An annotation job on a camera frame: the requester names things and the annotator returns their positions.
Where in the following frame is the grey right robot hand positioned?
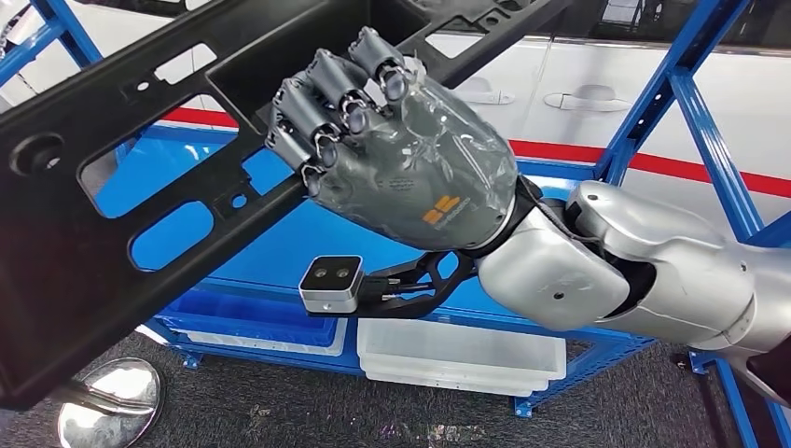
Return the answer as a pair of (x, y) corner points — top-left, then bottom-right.
(264, 25), (520, 254)

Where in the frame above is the black plastic panel part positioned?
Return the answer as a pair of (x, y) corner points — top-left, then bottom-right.
(0, 0), (573, 413)

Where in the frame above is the translucent plastic bin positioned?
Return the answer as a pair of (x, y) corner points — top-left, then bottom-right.
(356, 318), (568, 385)
(361, 364), (551, 399)

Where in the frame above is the blue plastic bin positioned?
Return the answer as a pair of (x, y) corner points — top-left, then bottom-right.
(157, 287), (341, 349)

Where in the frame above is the silver floor tape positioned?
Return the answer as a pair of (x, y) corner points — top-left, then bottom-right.
(370, 422), (474, 448)

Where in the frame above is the white car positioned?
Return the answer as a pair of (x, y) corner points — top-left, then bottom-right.
(0, 0), (791, 236)

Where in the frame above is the chrome barrier stanchion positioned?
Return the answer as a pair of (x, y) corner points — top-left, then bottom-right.
(56, 357), (165, 448)

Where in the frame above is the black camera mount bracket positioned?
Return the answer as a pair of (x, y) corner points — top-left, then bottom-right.
(309, 250), (480, 321)

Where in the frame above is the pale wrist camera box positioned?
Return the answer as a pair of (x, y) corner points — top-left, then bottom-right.
(298, 254), (366, 315)

